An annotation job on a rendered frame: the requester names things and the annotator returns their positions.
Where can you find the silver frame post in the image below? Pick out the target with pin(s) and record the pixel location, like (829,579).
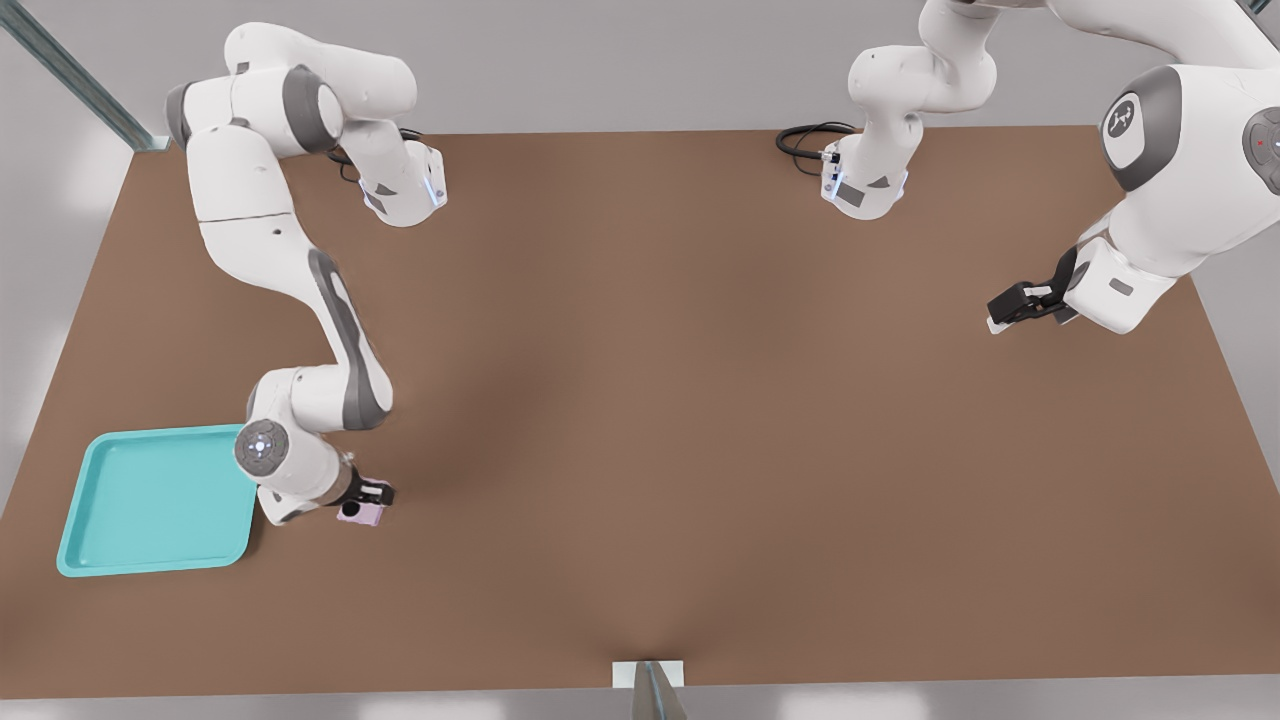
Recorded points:
(655,692)
(80,75)
(1262,8)

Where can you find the pale blue-green tray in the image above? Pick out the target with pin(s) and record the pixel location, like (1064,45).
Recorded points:
(155,500)

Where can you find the pale lilac phone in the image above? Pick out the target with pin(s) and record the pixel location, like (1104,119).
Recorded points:
(361,514)

